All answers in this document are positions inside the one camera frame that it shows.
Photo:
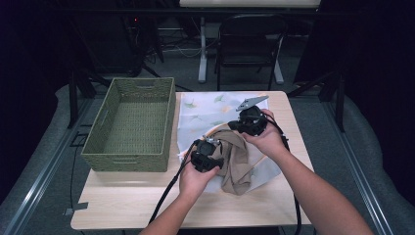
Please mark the white desk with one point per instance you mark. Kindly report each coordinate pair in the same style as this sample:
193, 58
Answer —
203, 49

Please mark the person's right hand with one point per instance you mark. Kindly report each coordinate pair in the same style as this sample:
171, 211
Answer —
269, 140

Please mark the person's left hand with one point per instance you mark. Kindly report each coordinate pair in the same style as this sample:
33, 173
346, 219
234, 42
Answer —
195, 179

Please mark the green woven basket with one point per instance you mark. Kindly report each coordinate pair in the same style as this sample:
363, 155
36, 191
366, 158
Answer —
130, 130

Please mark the black folding chair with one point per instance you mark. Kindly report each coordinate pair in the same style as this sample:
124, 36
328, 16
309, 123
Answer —
248, 42

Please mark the dark equipment with red light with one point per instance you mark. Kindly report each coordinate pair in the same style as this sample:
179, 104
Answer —
111, 42

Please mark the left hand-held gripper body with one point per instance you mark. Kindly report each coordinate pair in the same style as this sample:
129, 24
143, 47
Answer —
204, 153

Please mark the black metal stand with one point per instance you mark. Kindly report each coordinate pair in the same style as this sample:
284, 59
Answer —
341, 107
73, 98

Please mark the beige garment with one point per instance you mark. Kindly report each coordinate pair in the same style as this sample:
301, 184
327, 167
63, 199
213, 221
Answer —
236, 160

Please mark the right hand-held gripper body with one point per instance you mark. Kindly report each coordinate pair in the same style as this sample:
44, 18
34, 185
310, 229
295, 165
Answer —
253, 119

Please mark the grey tape strip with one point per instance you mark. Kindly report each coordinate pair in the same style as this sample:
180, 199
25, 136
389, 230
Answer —
78, 207

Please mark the metal floor rail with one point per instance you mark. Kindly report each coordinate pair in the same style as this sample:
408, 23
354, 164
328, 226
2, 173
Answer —
42, 176
359, 169

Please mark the leaf print mesh laundry bag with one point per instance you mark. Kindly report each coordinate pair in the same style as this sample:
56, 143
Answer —
202, 114

